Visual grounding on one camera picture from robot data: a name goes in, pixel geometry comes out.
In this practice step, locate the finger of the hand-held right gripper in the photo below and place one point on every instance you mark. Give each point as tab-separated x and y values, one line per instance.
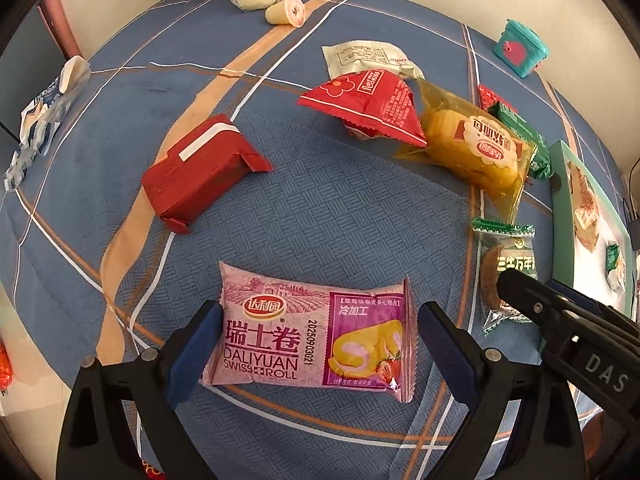
575	295
530	297

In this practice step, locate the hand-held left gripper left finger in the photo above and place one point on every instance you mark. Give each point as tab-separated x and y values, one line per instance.
195	355

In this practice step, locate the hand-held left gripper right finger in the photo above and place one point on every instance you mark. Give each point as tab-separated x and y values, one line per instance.
445	350

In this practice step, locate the clear green cookie packet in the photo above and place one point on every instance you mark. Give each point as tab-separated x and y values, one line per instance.
500	260

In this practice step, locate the pink swiss roll packet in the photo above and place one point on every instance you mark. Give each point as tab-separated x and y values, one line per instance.
280	330

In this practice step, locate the green cardboard box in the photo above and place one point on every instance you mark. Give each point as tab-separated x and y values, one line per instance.
560	200

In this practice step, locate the red gold patterned packet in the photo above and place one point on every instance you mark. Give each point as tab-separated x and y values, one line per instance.
151	471

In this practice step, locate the dark green snack packet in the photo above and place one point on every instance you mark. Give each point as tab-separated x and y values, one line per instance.
530	140

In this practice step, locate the yellow cake packet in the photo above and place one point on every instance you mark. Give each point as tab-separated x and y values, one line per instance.
465	150

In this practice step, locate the red block packet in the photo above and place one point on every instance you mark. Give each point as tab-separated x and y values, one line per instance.
200	175

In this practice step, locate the small red snack packet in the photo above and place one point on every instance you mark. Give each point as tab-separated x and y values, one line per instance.
492	96

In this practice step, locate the small green white packet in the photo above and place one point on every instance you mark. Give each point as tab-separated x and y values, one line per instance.
615	265

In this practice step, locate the white orange snack packet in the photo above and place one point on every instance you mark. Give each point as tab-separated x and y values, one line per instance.
582	210

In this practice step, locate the teal toy house box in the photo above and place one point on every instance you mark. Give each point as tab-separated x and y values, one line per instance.
520	47

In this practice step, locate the red triangular snack packet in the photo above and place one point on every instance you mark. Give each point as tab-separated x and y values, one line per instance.
370	105

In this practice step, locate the blue white plastic bag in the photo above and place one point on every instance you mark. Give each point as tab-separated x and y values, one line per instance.
45	110

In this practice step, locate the yellow pink round cake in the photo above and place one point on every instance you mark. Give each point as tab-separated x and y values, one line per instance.
282	12

